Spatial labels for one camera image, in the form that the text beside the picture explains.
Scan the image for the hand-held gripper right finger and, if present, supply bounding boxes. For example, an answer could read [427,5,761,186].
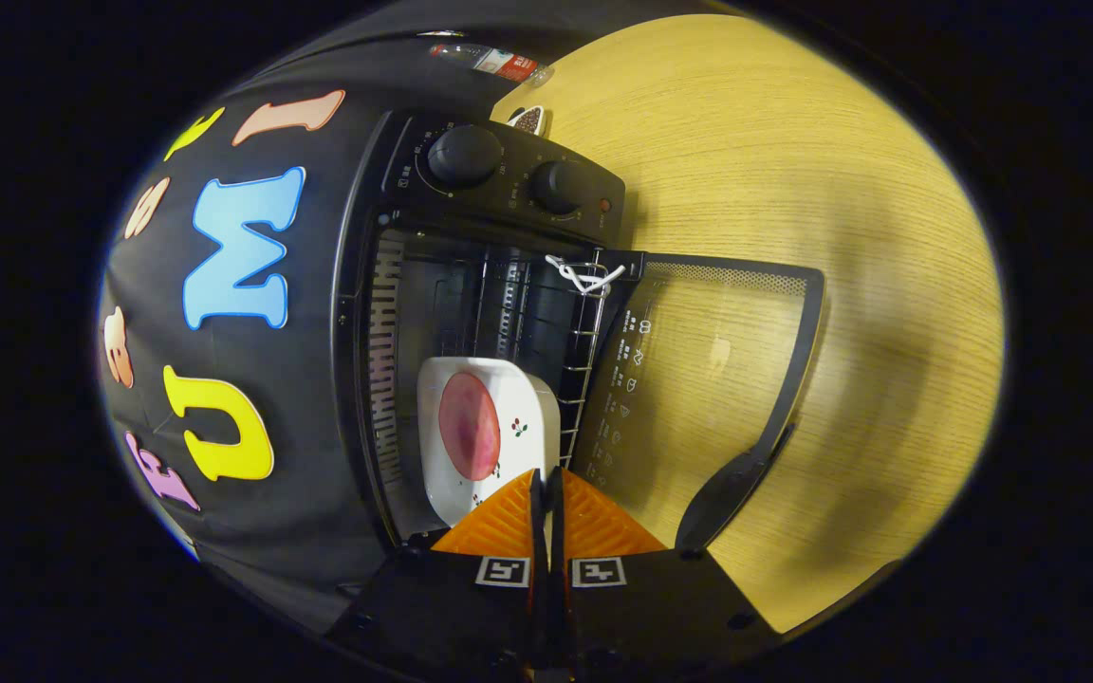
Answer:
[546,465,780,683]

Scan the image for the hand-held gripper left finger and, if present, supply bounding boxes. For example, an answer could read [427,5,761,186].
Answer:
[328,468,547,683]

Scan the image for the pink ham slice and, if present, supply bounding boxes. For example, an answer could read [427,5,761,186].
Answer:
[438,372,502,481]

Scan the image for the white rectangular plate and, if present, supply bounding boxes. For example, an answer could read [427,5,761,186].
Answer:
[417,356,562,527]

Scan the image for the black toaster oven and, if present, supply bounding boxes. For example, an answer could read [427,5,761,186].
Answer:
[330,107,827,556]

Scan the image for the clear plastic water bottle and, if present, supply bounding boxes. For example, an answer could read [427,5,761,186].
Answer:
[428,43,555,88]

